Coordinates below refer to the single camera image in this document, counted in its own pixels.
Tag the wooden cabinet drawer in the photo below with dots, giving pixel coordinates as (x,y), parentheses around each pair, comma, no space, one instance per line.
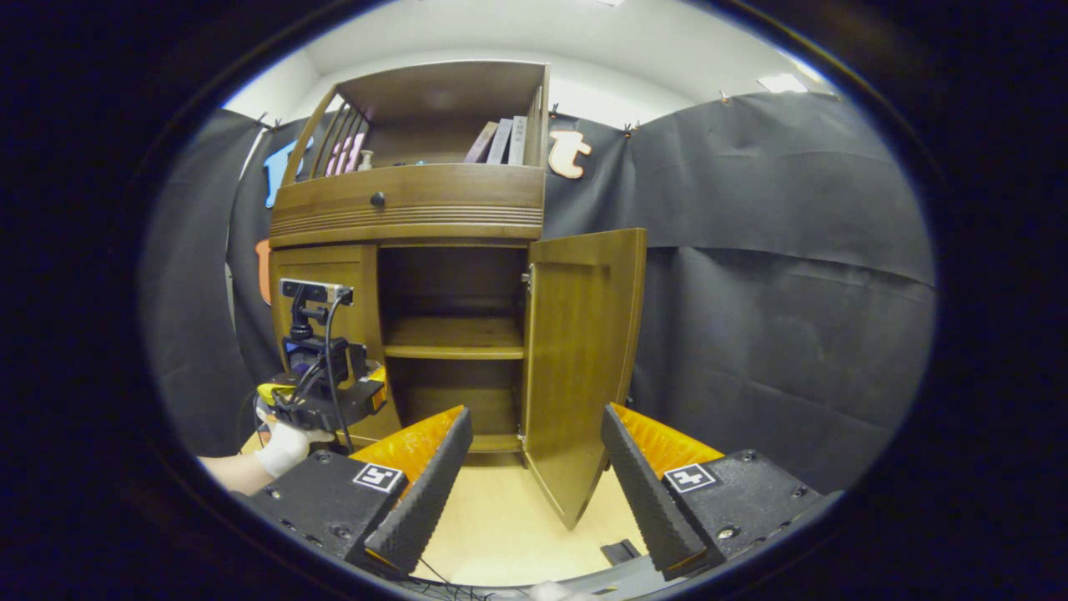
(467,188)

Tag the wooden double-door shoe cabinet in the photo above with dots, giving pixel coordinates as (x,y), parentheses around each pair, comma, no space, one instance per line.
(417,92)

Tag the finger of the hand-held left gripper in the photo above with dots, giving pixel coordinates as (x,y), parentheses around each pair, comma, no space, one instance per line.
(378,399)

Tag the black backdrop cloth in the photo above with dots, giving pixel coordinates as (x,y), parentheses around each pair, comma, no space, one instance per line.
(793,292)

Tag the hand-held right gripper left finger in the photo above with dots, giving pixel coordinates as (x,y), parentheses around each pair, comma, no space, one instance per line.
(434,492)

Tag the small black object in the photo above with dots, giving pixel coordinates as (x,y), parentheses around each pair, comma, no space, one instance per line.
(619,553)

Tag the ceiling light panel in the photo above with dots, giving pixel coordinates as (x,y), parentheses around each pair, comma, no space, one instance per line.
(783,83)

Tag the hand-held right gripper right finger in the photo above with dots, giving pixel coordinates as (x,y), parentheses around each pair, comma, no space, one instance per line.
(642,492)

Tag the wooden inner cabinet shelf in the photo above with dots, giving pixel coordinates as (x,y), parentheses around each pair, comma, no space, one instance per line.
(450,338)

